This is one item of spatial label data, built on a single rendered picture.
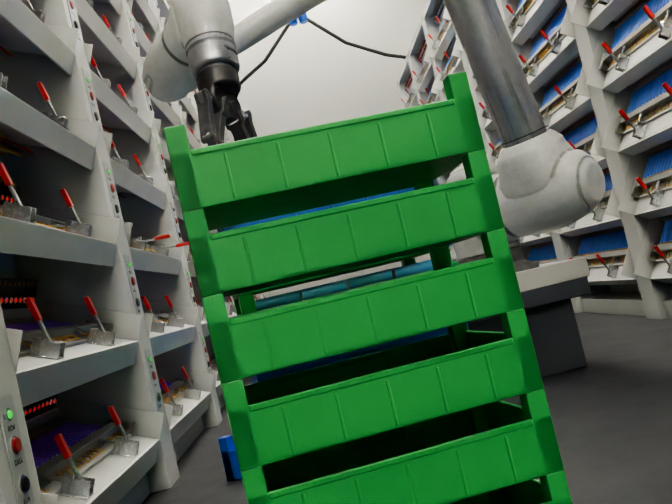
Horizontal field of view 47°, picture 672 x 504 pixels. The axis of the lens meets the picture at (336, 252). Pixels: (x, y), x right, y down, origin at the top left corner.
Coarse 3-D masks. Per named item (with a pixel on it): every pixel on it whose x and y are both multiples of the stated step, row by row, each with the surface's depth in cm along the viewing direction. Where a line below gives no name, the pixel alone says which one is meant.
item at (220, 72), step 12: (204, 72) 134; (216, 72) 133; (228, 72) 134; (204, 84) 134; (216, 84) 134; (228, 84) 134; (240, 84) 136; (216, 96) 132; (228, 96) 136; (216, 108) 133; (240, 108) 138; (228, 120) 135
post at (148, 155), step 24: (120, 24) 223; (96, 72) 222; (120, 72) 222; (120, 96) 222; (144, 96) 222; (120, 144) 221; (144, 144) 221; (144, 168) 221; (120, 192) 221; (168, 192) 225; (144, 216) 220; (168, 216) 221; (144, 288) 219; (168, 288) 219; (192, 288) 228; (168, 360) 218; (192, 360) 219; (216, 408) 221
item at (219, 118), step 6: (222, 102) 133; (228, 102) 133; (222, 108) 132; (228, 108) 133; (216, 114) 132; (222, 114) 131; (216, 120) 131; (222, 120) 131; (216, 126) 130; (222, 126) 130; (216, 132) 129; (222, 132) 129; (222, 138) 129
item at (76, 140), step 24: (0, 96) 106; (48, 96) 135; (0, 120) 107; (24, 120) 115; (48, 120) 125; (72, 120) 151; (0, 144) 144; (24, 144) 150; (48, 144) 126; (72, 144) 137
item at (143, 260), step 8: (128, 224) 160; (128, 232) 160; (128, 240) 160; (160, 240) 220; (168, 240) 220; (176, 248) 220; (136, 256) 167; (144, 256) 174; (152, 256) 183; (160, 256) 192; (168, 256) 202; (176, 256) 220; (136, 264) 168; (144, 264) 175; (152, 264) 184; (160, 264) 193; (168, 264) 203; (176, 264) 214; (160, 272) 194; (168, 272) 204; (176, 272) 215
